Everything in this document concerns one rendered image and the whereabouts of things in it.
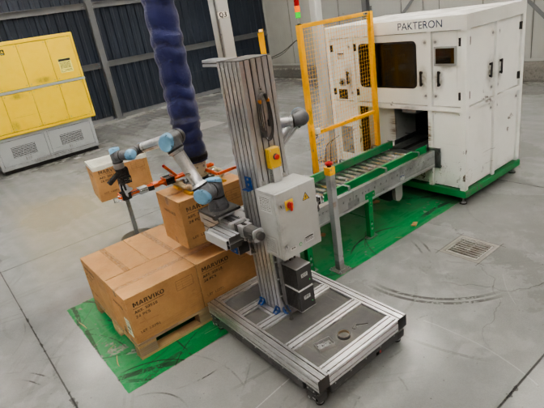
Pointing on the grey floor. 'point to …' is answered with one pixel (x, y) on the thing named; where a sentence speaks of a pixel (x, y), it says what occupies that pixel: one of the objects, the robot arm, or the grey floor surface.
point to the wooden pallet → (163, 332)
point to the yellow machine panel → (43, 103)
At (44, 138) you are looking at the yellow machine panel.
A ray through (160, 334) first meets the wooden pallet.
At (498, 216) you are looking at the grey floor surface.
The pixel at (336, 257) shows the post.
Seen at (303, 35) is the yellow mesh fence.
